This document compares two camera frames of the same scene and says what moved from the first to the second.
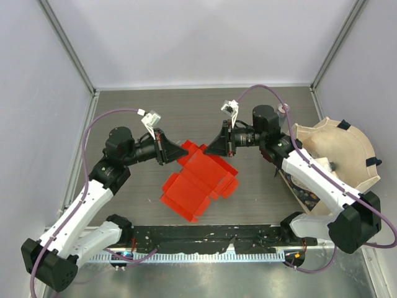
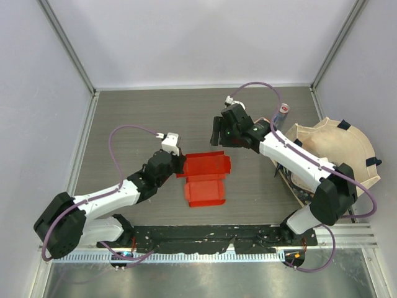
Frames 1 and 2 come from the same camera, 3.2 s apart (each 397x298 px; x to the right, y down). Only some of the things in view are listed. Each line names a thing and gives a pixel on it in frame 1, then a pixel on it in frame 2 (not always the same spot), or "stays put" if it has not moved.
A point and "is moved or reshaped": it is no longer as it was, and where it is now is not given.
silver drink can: x=281 y=113 stays put
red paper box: x=203 y=175 is moved or reshaped
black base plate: x=194 y=238 stays put
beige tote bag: x=351 y=158 stays put
